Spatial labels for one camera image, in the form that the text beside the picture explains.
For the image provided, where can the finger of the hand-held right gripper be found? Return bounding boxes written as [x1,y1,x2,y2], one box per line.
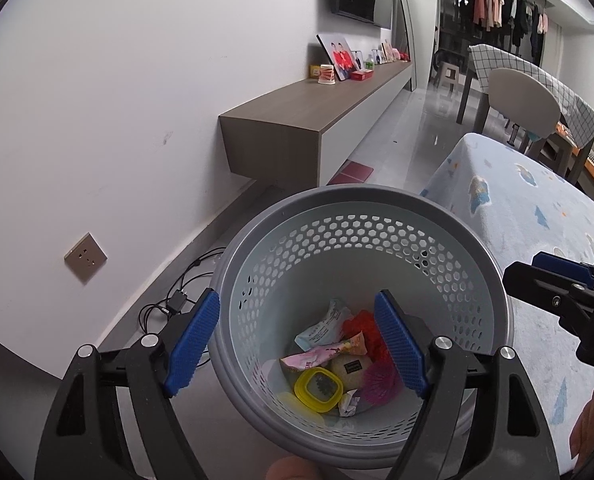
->
[503,260,572,317]
[532,251,594,286]

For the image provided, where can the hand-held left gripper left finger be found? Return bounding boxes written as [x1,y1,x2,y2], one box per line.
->
[34,287,221,480]

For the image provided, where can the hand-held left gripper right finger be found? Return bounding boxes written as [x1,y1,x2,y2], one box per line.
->
[373,289,562,480]

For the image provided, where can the pink mesh net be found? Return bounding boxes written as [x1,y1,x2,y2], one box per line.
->
[359,362,405,406]

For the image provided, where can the silver foil wrapper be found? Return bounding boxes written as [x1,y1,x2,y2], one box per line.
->
[338,390,363,417]

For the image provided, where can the light blue wipes packet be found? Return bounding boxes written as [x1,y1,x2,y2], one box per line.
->
[294,298,353,352]

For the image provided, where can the pink snack wrapper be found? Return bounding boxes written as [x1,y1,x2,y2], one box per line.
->
[279,332,367,373]

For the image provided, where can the yellow plastic ring lid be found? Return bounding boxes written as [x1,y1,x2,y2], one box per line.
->
[294,367,341,414]

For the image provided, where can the grey perforated waste basket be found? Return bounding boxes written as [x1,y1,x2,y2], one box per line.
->
[211,185,515,471]

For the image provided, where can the red mesh net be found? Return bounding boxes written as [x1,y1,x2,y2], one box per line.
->
[341,310,390,361]

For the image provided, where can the beige round pastry packet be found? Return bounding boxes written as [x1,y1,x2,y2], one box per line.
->
[329,354,375,386]

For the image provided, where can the light blue printed blanket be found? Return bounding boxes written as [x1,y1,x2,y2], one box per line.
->
[419,132,594,476]

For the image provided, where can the grey dining stool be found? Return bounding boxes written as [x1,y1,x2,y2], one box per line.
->
[527,135,585,176]

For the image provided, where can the person's knee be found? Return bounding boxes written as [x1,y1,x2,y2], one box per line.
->
[267,455,320,480]

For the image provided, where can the beige round-back chair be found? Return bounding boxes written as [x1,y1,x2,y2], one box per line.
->
[474,67,562,153]

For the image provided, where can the red floor mat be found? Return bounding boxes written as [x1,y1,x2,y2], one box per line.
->
[327,160,373,186]

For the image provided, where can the checked tablecloth dining table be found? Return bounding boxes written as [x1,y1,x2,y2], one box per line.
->
[457,44,594,148]

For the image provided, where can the white plastic stool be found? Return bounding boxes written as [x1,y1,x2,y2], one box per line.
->
[439,64,462,98]

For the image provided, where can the row of hanging clothes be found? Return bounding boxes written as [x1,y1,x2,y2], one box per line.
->
[464,0,550,51]

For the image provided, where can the pink ornaments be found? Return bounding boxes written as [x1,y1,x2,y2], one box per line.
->
[381,40,410,63]

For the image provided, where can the leaning framed mirror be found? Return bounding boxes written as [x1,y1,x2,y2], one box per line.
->
[396,0,418,92]

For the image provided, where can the black cable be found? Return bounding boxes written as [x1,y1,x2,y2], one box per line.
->
[140,247,228,368]

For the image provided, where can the brown wall socket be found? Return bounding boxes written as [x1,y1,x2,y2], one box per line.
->
[64,232,108,285]

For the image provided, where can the long wooden wall cabinet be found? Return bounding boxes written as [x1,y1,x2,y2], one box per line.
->
[218,60,413,188]

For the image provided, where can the large photo frame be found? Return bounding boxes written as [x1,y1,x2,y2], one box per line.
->
[317,34,355,81]

